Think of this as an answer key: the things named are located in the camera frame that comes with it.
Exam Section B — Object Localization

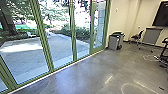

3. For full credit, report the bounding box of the black swivel chair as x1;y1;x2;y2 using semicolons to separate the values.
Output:
129;29;145;50

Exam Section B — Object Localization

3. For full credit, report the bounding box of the black wall television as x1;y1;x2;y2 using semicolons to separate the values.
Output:
152;0;168;28

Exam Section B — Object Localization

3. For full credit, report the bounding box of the grey rolling panel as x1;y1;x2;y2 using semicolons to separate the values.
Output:
141;26;165;48

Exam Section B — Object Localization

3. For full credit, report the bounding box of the black wheeled cart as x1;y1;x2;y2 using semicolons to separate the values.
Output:
153;36;168;70

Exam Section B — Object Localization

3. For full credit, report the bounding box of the dark tree trunk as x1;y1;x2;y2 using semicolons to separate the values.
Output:
0;0;18;36

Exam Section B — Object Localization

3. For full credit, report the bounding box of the grey trash bin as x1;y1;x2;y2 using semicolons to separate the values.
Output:
108;33;121;51

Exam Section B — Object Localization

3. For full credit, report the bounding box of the grey block column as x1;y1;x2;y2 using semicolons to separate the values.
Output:
96;1;107;48

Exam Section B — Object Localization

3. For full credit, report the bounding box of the green framed glass door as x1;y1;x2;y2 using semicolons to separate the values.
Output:
89;0;112;55

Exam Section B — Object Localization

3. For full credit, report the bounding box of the green hedge bush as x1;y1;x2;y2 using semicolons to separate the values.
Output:
54;24;93;41

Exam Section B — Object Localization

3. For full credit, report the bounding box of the white tape strip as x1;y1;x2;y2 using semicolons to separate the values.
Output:
104;75;114;85

